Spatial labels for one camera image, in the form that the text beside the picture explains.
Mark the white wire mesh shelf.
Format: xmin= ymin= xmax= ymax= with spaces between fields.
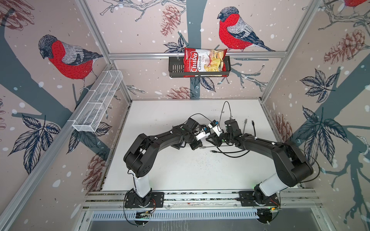
xmin=72 ymin=70 xmax=123 ymax=132

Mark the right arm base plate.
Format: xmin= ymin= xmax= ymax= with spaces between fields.
xmin=237 ymin=191 xmax=280 ymax=207

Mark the aluminium mounting rail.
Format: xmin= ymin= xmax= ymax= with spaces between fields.
xmin=81 ymin=188 xmax=323 ymax=211

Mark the black wall basket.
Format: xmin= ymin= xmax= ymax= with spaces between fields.
xmin=169 ymin=56 xmax=231 ymax=78

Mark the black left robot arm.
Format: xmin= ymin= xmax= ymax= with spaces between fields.
xmin=123 ymin=118 xmax=202 ymax=200

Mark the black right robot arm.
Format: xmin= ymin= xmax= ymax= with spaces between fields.
xmin=202 ymin=119 xmax=314 ymax=206

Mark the black ethernet cable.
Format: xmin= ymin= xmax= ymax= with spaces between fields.
xmin=210 ymin=120 xmax=257 ymax=158

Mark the black network switch box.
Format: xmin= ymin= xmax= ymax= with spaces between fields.
xmin=171 ymin=142 xmax=187 ymax=150

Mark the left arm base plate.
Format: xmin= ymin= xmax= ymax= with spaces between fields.
xmin=124 ymin=191 xmax=164 ymax=208

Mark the red cassava chips bag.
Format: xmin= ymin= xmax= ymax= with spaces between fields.
xmin=184 ymin=48 xmax=227 ymax=73

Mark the grey ethernet cable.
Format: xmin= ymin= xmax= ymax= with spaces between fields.
xmin=202 ymin=119 xmax=248 ymax=150

